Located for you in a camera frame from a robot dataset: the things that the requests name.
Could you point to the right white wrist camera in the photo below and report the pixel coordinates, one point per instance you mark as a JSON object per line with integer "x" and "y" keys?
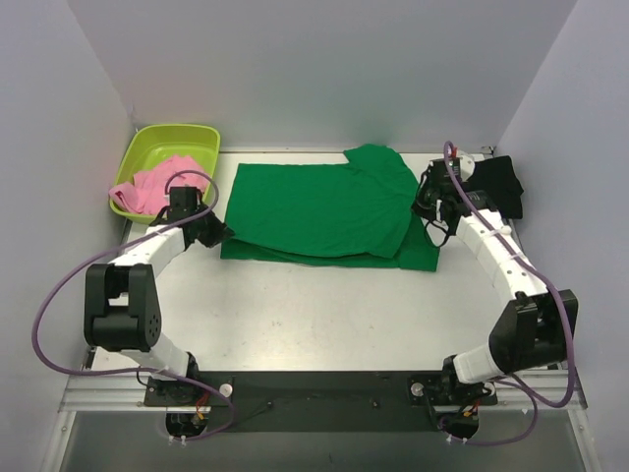
{"x": 463, "y": 167}

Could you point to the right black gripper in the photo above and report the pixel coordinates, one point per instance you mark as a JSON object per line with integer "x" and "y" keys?
{"x": 425, "y": 200}

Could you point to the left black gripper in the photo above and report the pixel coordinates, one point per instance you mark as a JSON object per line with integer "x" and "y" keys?
{"x": 212, "y": 232}

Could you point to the aluminium frame rail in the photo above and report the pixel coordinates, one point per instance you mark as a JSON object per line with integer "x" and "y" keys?
{"x": 128, "y": 393}

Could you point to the pink t shirt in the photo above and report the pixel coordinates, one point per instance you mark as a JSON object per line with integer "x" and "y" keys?
{"x": 146, "y": 193}

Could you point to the green plastic basin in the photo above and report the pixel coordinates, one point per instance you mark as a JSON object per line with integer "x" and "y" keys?
{"x": 154, "y": 144}

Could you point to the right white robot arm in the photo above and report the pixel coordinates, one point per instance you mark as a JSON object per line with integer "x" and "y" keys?
{"x": 536, "y": 326}

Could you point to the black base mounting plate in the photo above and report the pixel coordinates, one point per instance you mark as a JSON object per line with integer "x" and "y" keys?
{"x": 321, "y": 402}

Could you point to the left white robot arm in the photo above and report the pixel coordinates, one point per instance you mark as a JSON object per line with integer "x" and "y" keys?
{"x": 122, "y": 310}

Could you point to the black t shirt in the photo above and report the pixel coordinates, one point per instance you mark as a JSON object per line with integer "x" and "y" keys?
{"x": 497, "y": 178}

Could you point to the green t shirt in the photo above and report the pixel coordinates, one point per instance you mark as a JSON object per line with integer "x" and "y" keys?
{"x": 357, "y": 213}

